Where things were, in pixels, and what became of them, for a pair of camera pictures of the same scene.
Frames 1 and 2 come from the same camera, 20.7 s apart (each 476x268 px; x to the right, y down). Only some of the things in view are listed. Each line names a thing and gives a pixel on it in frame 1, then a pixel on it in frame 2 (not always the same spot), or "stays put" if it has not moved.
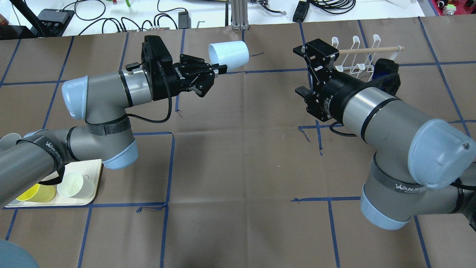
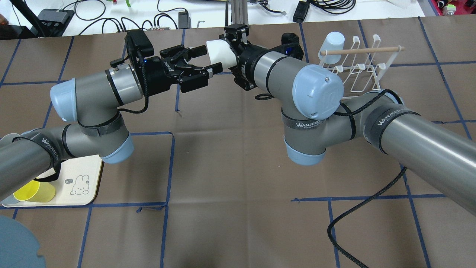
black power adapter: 301,11 stays put
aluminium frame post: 239,15 stays put
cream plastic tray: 90,169 stays put
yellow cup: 38,193 stays put
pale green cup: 73,185 -> 219,51
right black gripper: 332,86 -> 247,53
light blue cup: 234,54 -> 334,40
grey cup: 9,140 stays put
